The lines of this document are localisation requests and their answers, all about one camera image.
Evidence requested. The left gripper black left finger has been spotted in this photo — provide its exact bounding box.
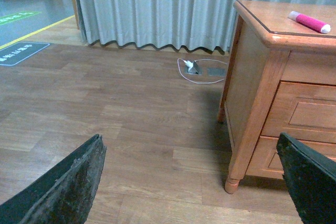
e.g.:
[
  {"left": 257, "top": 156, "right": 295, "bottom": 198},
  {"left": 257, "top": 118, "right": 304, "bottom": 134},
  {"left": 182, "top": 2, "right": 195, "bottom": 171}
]
[{"left": 1, "top": 134, "right": 107, "bottom": 223}]

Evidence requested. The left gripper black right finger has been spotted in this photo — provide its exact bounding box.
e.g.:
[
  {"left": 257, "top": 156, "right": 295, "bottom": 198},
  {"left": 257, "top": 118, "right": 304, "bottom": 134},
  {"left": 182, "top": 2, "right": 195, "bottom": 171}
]
[{"left": 276, "top": 132, "right": 335, "bottom": 223}]

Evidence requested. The wooden drawer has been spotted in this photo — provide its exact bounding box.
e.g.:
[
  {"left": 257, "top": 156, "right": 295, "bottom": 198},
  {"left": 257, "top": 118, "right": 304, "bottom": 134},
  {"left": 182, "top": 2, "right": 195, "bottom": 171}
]
[
  {"left": 261, "top": 82, "right": 335, "bottom": 143},
  {"left": 246, "top": 136, "right": 335, "bottom": 179}
]

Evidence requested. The pink marker with clear cap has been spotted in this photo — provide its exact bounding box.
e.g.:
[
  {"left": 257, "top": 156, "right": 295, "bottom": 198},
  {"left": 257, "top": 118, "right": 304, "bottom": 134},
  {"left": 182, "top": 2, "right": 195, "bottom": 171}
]
[{"left": 288, "top": 11, "right": 331, "bottom": 34}]

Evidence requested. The lower wooden drawer front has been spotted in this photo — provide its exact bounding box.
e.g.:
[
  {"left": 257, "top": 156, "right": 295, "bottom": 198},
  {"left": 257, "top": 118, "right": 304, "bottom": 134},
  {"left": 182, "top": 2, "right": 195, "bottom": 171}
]
[{"left": 246, "top": 136, "right": 335, "bottom": 179}]

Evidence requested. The wooden nightstand cabinet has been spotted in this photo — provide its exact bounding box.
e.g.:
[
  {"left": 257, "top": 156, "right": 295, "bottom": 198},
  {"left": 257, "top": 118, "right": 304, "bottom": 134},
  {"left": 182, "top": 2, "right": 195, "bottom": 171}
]
[{"left": 217, "top": 0, "right": 335, "bottom": 194}]

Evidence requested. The closed metal floor plate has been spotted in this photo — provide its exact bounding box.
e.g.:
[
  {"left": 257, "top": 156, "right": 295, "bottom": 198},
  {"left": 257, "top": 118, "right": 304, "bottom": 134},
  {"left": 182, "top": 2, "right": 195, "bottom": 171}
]
[{"left": 207, "top": 68, "right": 226, "bottom": 77}]

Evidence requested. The grey floor sign sticker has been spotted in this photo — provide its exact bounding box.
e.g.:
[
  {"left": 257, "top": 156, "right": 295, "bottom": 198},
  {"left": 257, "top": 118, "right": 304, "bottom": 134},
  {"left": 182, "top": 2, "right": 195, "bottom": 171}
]
[{"left": 0, "top": 41, "right": 50, "bottom": 67}]

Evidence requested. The open metal floor socket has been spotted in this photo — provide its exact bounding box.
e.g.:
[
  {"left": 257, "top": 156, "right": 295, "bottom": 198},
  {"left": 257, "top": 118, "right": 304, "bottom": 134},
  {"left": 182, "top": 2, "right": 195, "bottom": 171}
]
[{"left": 184, "top": 61, "right": 202, "bottom": 75}]

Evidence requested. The white plug adapter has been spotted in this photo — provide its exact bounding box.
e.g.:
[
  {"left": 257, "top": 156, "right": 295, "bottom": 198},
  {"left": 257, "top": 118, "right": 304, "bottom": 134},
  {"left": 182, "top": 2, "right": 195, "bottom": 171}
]
[{"left": 184, "top": 61, "right": 193, "bottom": 67}]

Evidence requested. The green floor sign sticker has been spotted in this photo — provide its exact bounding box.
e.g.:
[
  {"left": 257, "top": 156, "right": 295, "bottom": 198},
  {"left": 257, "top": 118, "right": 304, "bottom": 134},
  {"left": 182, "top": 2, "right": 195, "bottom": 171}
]
[{"left": 0, "top": 11, "right": 41, "bottom": 25}]

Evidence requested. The grey-green curtain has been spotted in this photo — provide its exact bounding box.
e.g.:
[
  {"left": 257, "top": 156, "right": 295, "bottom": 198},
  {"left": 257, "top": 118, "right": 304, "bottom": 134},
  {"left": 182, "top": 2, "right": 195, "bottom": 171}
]
[{"left": 76, "top": 0, "right": 335, "bottom": 50}]

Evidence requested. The white power cable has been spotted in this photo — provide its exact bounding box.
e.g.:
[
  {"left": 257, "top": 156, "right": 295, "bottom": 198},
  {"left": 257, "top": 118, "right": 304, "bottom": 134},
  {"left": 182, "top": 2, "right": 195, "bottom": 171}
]
[{"left": 177, "top": 58, "right": 228, "bottom": 84}]

